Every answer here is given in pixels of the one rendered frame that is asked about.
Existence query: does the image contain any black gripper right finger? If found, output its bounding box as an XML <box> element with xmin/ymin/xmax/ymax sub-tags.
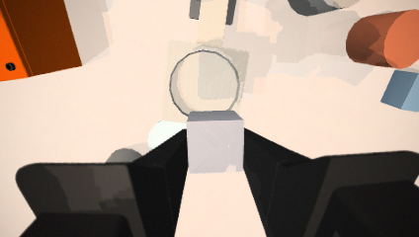
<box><xmin>243</xmin><ymin>127</ymin><xmax>419</xmax><ymax>237</ymax></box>

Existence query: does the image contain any light blue cube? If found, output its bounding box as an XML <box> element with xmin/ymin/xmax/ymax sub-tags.
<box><xmin>380</xmin><ymin>70</ymin><xmax>419</xmax><ymax>113</ymax></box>

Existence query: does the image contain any orange cylinder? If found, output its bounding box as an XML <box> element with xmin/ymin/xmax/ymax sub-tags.
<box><xmin>346</xmin><ymin>9</ymin><xmax>419</xmax><ymax>69</ymax></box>

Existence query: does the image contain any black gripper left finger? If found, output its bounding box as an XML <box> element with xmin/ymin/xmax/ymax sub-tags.
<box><xmin>15</xmin><ymin>128</ymin><xmax>189</xmax><ymax>237</ymax></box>

